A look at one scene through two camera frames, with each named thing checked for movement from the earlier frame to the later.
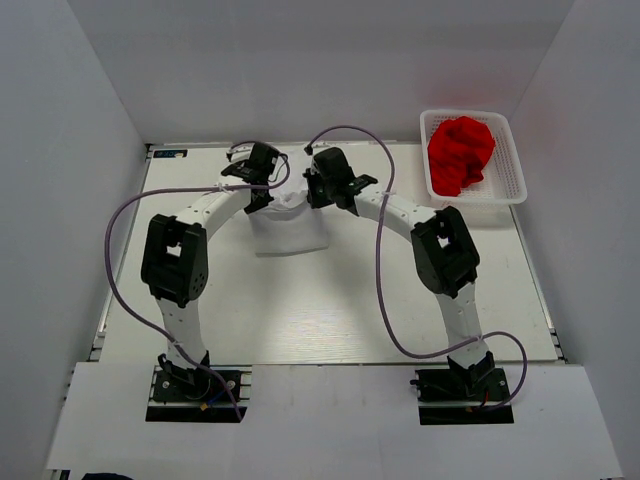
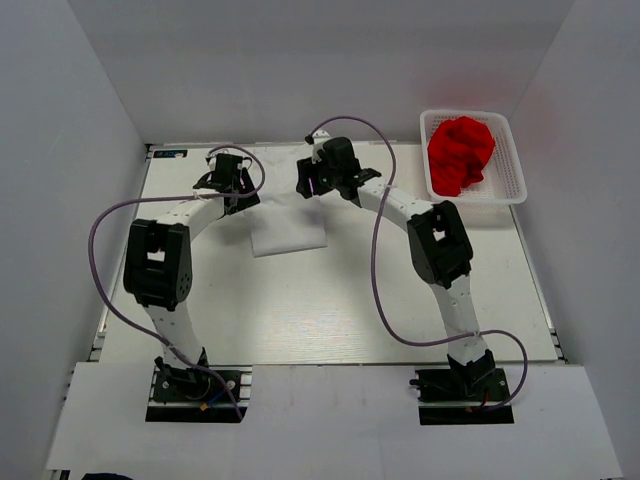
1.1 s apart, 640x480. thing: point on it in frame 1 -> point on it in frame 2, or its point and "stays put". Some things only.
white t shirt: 288,224 stays put
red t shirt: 458,151 stays put
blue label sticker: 170,153 stays put
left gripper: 256,205 -> 244,202
